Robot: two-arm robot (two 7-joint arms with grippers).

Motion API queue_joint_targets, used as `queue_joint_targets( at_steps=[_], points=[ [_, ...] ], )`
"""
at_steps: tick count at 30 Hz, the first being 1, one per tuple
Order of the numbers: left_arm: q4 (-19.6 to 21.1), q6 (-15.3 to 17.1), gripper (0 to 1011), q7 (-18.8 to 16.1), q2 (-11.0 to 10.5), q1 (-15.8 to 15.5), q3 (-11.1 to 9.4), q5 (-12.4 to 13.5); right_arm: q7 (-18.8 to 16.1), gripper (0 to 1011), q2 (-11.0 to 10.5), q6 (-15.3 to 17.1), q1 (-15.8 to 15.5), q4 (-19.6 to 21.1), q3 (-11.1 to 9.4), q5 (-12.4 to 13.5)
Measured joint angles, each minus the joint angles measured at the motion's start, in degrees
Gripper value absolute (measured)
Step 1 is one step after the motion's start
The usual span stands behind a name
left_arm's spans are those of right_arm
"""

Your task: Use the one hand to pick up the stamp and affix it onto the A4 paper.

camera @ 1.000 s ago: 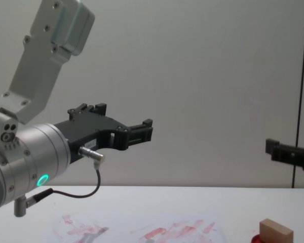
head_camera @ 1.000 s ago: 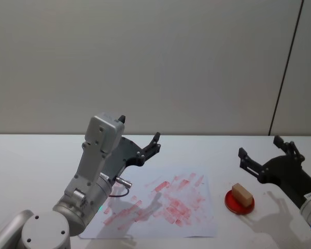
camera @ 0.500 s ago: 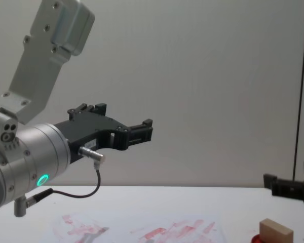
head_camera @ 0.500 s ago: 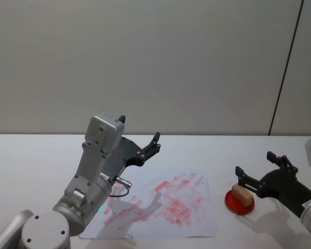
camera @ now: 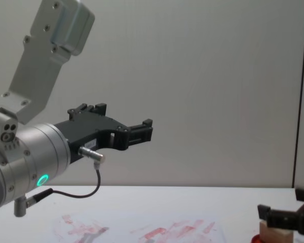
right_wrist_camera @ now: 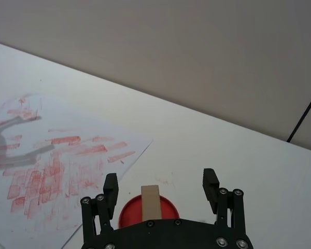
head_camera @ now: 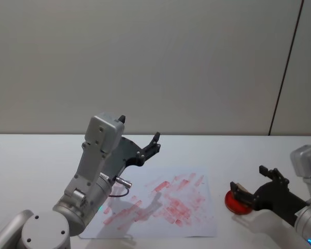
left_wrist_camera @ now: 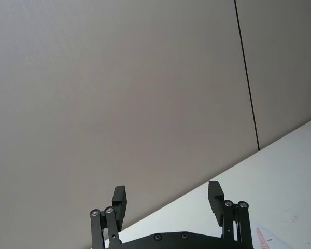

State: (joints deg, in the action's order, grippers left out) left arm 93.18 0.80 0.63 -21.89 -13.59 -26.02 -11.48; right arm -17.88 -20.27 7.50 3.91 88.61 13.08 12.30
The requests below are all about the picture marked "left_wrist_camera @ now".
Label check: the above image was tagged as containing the white sheet with red print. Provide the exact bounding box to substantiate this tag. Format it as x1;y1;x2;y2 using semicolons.
256;227;285;249

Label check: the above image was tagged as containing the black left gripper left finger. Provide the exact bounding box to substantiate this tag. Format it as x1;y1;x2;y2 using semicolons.
89;185;128;249

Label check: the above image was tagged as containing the white table cloth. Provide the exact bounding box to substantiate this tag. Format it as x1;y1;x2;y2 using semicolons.
89;111;311;249

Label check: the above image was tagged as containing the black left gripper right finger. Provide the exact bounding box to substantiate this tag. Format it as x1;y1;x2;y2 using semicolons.
207;180;253;249

